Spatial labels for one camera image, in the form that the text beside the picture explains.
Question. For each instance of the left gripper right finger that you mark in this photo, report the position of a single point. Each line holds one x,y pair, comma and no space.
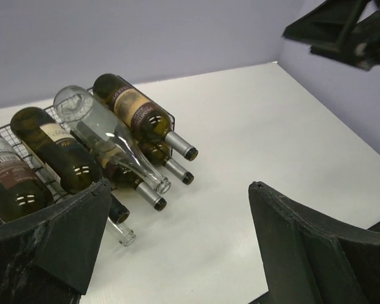
310,257

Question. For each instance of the dark bottle label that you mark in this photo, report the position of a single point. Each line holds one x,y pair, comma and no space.
124,178

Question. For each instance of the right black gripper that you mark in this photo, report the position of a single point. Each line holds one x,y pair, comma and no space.
357,42

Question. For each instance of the green bottle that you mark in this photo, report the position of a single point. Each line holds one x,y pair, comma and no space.
146,119
22,192
65,159

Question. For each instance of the olive bottle tan label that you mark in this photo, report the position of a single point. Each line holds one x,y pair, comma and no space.
158,153

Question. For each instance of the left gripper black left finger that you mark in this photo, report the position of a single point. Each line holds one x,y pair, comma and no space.
49,256

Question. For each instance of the clear glass bottle front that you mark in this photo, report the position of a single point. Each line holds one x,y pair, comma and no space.
121,232

